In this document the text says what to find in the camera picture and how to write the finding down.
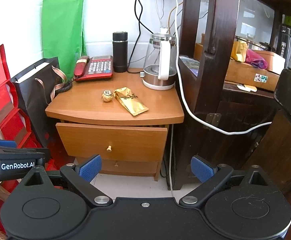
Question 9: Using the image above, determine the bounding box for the wooden drawer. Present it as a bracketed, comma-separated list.
[101, 157, 162, 177]
[56, 122, 168, 162]

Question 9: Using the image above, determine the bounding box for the gold foil ball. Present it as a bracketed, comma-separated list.
[101, 89, 114, 102]

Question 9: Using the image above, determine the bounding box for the gold foil tea pouch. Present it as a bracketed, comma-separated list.
[114, 87, 149, 116]

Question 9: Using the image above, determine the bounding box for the red gift box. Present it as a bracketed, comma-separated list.
[0, 43, 49, 233]

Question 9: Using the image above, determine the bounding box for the wooden nightstand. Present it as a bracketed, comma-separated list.
[46, 73, 184, 180]

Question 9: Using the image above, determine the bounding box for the black paper gift bag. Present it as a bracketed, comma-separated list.
[11, 57, 66, 147]

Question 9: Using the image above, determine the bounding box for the dark wooden cabinet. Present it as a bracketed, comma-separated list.
[170, 0, 291, 205]

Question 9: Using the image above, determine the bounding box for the red desk telephone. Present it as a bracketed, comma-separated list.
[73, 55, 114, 82]

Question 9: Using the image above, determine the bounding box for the glass electric kettle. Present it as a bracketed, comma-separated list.
[140, 28, 177, 90]

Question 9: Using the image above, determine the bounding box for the black thermos bottle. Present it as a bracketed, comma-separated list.
[113, 31, 128, 73]

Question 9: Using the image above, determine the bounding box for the green fabric bag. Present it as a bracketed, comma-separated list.
[41, 0, 86, 79]

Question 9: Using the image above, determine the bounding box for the black coiled phone cord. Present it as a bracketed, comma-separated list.
[54, 77, 76, 96]

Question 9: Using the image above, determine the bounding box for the white power cable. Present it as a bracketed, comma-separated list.
[171, 0, 272, 136]

